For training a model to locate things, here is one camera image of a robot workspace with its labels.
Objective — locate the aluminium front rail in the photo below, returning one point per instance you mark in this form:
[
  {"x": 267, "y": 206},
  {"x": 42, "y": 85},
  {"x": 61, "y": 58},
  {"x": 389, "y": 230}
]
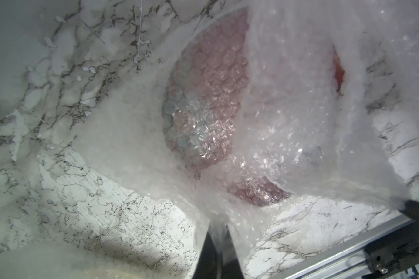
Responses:
[{"x": 346, "y": 260}]

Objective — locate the bubble wrapped white plate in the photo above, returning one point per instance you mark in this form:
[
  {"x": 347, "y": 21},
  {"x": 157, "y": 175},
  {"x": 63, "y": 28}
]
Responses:
[{"x": 67, "y": 261}]

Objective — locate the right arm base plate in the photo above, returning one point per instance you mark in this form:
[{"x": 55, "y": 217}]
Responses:
[{"x": 395, "y": 255}]

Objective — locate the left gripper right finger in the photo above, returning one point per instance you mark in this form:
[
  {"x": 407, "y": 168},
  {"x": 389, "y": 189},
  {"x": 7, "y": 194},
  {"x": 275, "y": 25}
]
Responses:
[{"x": 231, "y": 268}]

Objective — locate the bubble dark red plate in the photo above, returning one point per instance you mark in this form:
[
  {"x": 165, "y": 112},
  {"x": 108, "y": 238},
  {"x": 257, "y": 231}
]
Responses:
[{"x": 264, "y": 106}]

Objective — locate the bubble wrap around orange plate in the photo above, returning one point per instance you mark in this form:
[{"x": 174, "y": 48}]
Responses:
[{"x": 397, "y": 22}]

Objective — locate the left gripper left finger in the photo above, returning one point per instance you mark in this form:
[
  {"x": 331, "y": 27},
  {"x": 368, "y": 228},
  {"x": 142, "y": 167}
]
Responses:
[{"x": 207, "y": 266}]

